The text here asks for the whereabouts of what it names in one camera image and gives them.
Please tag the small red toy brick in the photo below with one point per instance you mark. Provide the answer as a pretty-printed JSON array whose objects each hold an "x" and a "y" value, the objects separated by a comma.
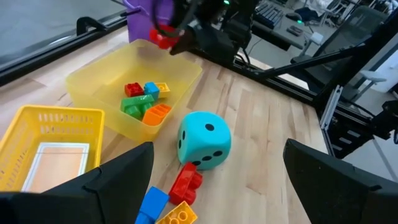
[{"x": 133, "y": 89}]

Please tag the orange long toy brick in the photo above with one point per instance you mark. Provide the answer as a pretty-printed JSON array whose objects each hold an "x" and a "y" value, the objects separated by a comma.
[{"x": 156, "y": 114}]

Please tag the black diagonal stand bar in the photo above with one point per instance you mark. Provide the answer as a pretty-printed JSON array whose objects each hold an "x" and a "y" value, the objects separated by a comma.
[{"x": 326, "y": 59}]

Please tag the dark phone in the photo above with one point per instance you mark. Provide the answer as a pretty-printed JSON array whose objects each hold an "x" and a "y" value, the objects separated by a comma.
[{"x": 294, "y": 30}]

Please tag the translucent yellow bin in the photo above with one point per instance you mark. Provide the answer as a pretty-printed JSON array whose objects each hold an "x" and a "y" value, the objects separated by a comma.
[{"x": 102, "y": 84}]

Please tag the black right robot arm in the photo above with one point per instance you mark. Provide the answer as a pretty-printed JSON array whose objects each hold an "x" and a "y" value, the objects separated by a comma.
[{"x": 242, "y": 21}]

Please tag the blue toy brick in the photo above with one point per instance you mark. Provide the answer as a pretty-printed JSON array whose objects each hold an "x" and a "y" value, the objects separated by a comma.
[{"x": 152, "y": 205}]

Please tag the yellow mesh basket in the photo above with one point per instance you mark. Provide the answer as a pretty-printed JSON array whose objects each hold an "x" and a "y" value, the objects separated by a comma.
[{"x": 62, "y": 124}]

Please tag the small white box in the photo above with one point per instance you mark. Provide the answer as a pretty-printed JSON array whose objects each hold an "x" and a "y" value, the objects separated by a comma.
[{"x": 316, "y": 38}]

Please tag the playing card box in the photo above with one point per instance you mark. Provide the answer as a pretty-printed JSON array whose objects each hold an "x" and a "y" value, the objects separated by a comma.
[{"x": 56, "y": 165}]

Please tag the small sky-blue toy brick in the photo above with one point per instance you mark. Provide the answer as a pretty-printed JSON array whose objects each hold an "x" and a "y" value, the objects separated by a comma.
[{"x": 151, "y": 90}]

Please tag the teal foam die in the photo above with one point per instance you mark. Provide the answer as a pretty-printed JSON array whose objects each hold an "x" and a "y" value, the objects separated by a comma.
[{"x": 203, "y": 141}]

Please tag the black computer mouse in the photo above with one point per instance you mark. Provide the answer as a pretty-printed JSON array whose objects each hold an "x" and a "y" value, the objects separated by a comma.
[{"x": 293, "y": 16}]

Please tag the purple monster bucket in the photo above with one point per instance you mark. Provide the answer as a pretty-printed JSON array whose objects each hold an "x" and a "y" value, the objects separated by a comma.
[{"x": 140, "y": 18}]

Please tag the black mesh office chair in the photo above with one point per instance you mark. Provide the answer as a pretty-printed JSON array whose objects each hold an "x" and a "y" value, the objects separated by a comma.
[{"x": 351, "y": 34}]

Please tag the green toy brick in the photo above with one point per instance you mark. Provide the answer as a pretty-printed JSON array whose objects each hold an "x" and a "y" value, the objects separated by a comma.
[{"x": 136, "y": 104}]

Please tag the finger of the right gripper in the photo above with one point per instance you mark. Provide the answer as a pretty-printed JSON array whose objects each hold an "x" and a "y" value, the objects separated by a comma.
[{"x": 183, "y": 45}]

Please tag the black keyboard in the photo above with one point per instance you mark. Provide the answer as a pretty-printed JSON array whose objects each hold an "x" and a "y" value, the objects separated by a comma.
[{"x": 269, "y": 14}]

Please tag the red stepped toy brick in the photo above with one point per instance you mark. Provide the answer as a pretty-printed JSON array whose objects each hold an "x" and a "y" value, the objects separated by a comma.
[
  {"x": 163, "y": 39},
  {"x": 185, "y": 185}
]

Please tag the small yellow toy brick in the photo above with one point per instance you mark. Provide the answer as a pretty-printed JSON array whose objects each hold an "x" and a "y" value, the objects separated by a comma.
[{"x": 164, "y": 89}]

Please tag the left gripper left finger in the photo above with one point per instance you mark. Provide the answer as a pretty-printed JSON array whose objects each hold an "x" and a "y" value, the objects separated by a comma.
[{"x": 93, "y": 193}]

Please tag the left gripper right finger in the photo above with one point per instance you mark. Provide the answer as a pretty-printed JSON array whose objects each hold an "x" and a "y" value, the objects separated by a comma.
[{"x": 335, "y": 186}]

